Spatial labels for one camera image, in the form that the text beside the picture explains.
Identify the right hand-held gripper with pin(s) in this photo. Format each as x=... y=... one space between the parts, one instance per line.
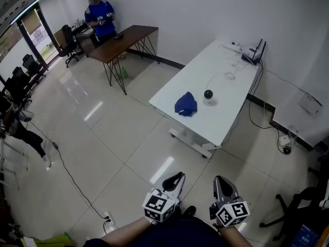
x=232 y=212

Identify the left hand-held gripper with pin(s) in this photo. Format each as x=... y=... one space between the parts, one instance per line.
x=160 y=204

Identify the blue cloth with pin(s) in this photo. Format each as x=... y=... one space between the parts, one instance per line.
x=185 y=105

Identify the small round white device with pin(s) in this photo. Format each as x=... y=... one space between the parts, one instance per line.
x=209 y=98

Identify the person's left forearm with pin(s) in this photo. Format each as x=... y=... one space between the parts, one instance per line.
x=128 y=231

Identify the person's right forearm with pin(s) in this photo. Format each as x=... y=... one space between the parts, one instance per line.
x=232 y=237

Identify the black round adapter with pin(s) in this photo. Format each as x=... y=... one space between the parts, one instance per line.
x=287 y=150

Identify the person's black shoe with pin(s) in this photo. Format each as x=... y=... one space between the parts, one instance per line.
x=189 y=211

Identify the person's dark navy clothing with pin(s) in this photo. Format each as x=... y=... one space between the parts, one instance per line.
x=177 y=231

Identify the white table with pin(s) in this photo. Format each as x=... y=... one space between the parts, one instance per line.
x=221 y=117

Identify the black office chair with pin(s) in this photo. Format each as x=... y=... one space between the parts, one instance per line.
x=298 y=202
x=68 y=44
x=19 y=82
x=32 y=66

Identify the small white box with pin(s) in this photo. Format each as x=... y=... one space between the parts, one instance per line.
x=284 y=140

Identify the white power strip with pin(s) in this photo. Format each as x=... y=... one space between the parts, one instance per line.
x=232 y=48
x=109 y=218

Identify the blue box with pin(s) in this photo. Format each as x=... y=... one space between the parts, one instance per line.
x=306 y=235

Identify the green bottle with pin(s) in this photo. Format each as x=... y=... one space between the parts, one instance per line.
x=125 y=73

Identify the yellow-green box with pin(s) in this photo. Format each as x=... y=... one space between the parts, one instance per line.
x=55 y=240

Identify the white router with black antennas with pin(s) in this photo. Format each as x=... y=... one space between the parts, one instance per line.
x=250 y=55

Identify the brown wooden desk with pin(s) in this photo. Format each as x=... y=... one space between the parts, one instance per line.
x=123 y=44

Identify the dark desk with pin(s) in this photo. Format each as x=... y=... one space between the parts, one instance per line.
x=83 y=33

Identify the glass door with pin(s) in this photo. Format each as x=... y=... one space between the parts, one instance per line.
x=36 y=38

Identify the white light strip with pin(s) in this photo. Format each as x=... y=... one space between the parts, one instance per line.
x=25 y=9

